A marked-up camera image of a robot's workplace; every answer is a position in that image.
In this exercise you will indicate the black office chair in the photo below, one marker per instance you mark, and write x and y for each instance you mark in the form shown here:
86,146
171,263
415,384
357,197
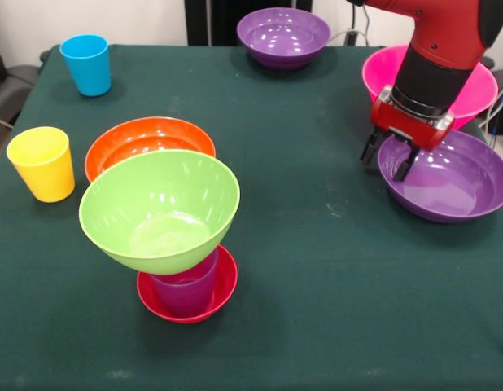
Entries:
15,81

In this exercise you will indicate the purple wide shallow bowl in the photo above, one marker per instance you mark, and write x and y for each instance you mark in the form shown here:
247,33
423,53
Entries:
459,183

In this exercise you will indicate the black rounded object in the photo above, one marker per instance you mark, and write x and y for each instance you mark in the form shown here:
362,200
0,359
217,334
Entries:
487,63

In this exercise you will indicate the blue plastic cup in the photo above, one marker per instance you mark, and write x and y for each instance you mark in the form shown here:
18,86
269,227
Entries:
88,69

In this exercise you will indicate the purple plastic cup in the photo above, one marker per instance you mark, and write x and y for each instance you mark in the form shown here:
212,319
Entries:
186,297

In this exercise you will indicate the orange wide shallow bowl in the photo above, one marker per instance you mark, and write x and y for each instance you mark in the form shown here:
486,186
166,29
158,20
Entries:
125,138

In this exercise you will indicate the green bowl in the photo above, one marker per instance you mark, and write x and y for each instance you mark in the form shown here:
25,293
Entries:
154,203

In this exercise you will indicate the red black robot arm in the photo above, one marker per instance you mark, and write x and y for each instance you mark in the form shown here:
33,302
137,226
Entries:
443,49

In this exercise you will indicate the pink large bowl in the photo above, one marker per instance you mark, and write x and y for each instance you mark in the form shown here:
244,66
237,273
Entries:
381,69

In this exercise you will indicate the red small bowl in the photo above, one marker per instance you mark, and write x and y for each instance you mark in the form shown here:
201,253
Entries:
227,285

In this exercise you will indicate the yellow plastic cup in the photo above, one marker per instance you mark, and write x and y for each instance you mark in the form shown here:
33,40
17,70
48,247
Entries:
44,175

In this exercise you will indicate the dark green table cloth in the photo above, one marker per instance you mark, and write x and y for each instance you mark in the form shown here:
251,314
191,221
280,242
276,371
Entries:
357,305

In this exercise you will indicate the black power plug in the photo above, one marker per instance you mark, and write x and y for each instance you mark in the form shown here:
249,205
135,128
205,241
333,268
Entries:
351,37

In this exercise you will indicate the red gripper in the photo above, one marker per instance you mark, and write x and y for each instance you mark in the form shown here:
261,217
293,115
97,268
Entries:
406,124

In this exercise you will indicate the black small knob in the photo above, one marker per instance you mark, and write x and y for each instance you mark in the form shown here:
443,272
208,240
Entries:
44,55

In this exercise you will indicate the purple rounded deep bowl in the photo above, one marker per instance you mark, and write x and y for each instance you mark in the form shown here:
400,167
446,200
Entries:
283,34

